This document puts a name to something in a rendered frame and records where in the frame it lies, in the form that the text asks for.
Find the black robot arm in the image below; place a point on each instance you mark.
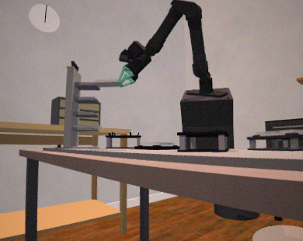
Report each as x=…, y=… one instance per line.
x=137, y=52

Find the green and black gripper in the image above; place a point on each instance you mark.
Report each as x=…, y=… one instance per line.
x=133, y=73

